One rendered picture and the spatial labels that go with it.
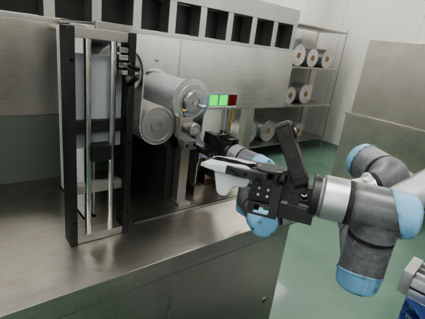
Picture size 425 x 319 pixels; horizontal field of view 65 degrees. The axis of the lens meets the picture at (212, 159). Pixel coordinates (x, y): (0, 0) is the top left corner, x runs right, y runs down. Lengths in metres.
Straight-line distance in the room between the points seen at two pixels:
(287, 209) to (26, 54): 0.96
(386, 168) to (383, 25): 4.85
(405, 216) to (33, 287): 0.74
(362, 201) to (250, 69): 1.26
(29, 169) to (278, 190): 0.98
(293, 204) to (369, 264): 0.15
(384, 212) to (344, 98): 5.40
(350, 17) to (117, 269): 5.60
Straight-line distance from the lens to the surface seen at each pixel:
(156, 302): 1.03
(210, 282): 1.13
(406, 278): 1.42
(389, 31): 5.73
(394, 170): 1.03
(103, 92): 0.88
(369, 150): 1.12
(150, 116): 1.06
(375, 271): 0.64
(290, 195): 0.60
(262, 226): 0.89
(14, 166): 1.34
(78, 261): 0.92
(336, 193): 0.57
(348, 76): 5.94
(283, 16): 1.88
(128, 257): 0.92
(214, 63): 1.59
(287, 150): 0.57
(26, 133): 1.31
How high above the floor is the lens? 1.44
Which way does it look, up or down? 19 degrees down
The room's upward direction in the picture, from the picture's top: 7 degrees clockwise
